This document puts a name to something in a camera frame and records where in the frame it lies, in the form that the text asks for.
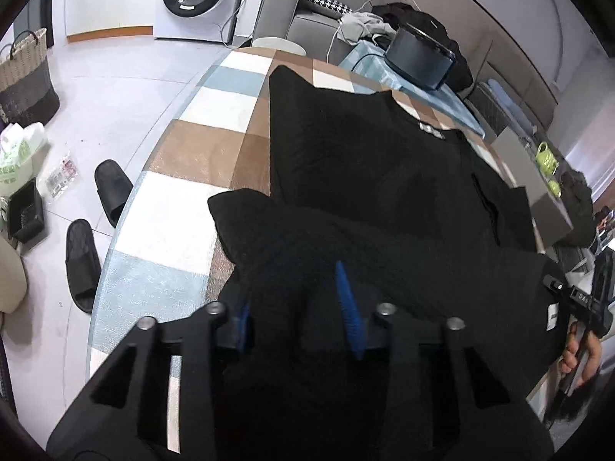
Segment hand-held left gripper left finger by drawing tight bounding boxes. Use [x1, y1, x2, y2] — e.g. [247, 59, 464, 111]
[45, 302, 253, 461]

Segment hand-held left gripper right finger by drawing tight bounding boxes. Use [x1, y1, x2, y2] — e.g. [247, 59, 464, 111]
[334, 260, 555, 461]

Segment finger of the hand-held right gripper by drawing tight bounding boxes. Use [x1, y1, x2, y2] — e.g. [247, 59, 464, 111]
[543, 274, 580, 301]

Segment black knit sweater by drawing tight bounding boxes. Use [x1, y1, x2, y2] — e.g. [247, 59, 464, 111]
[208, 65, 570, 461]

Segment grey crumpled clothes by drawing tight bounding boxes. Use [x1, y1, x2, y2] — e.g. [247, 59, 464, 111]
[336, 11, 397, 44]

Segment person's right hand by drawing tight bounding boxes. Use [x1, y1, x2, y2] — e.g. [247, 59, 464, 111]
[557, 322, 604, 388]

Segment dark crumpled cloth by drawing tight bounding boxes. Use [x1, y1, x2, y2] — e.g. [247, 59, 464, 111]
[559, 170, 597, 247]

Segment grey box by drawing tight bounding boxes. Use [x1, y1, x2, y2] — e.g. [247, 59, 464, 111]
[490, 129, 575, 247]

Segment green mugs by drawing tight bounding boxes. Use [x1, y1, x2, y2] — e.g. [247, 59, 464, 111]
[535, 141, 558, 174]

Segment black slipper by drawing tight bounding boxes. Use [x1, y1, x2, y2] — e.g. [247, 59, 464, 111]
[65, 219, 103, 315]
[94, 159, 134, 228]

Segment checkered tablecloth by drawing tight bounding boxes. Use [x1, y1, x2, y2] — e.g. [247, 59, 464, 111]
[86, 47, 522, 461]

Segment dark mesh basket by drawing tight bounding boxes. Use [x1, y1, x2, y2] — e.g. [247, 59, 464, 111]
[468, 81, 511, 136]

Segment light blue cloth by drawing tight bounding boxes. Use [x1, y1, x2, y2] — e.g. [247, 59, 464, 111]
[339, 40, 486, 138]

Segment small printed packet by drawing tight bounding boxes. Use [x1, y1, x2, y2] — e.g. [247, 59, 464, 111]
[45, 153, 79, 199]

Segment beige chair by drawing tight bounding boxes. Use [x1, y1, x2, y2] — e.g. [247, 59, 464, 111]
[0, 235, 28, 318]

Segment black plastic tray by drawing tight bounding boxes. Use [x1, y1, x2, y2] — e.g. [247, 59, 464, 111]
[7, 177, 48, 251]

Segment black box speaker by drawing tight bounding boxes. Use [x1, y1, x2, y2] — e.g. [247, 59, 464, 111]
[384, 22, 457, 91]

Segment white round stool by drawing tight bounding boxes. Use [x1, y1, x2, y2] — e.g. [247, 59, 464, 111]
[252, 37, 307, 56]

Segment white green plastic bag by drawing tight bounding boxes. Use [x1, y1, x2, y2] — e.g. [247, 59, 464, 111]
[0, 122, 49, 199]

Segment grey sofa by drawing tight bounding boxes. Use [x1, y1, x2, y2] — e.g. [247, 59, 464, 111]
[252, 0, 399, 65]

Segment houndstooth pillow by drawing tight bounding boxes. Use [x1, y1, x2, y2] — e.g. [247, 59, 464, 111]
[300, 0, 355, 17]

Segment woven laundry basket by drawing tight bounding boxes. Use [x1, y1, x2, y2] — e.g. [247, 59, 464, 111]
[0, 28, 61, 127]

